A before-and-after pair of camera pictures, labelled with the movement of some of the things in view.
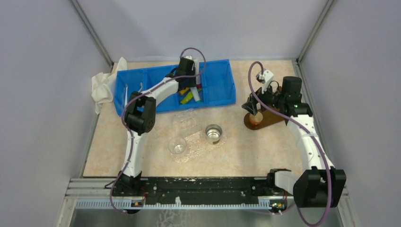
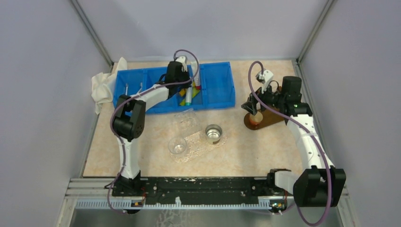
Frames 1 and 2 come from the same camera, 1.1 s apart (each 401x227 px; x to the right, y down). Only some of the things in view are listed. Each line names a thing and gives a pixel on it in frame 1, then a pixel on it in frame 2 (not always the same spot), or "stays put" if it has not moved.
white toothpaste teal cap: [196, 94] -> [188, 96]
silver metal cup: [213, 132] stays put
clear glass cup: [177, 145] stays put
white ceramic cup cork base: [257, 119] stays put
